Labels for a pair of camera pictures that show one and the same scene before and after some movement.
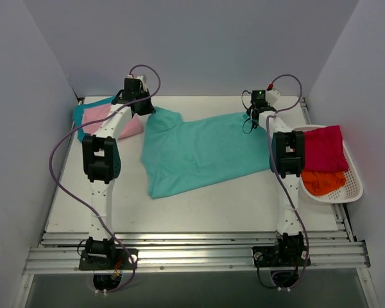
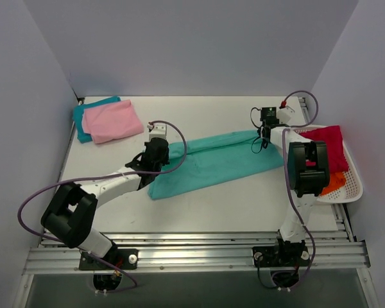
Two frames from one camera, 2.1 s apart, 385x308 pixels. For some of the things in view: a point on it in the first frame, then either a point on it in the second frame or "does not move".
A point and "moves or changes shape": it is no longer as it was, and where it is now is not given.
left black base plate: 108,259 does not move
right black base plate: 280,256 does not move
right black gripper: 252,115 → 269,119
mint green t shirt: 178,156 moves or changes shape
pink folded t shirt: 134,127 does not move
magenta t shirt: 324,150 does not move
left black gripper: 144,106 → 157,146
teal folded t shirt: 78,115 does not move
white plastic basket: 353,188 does not move
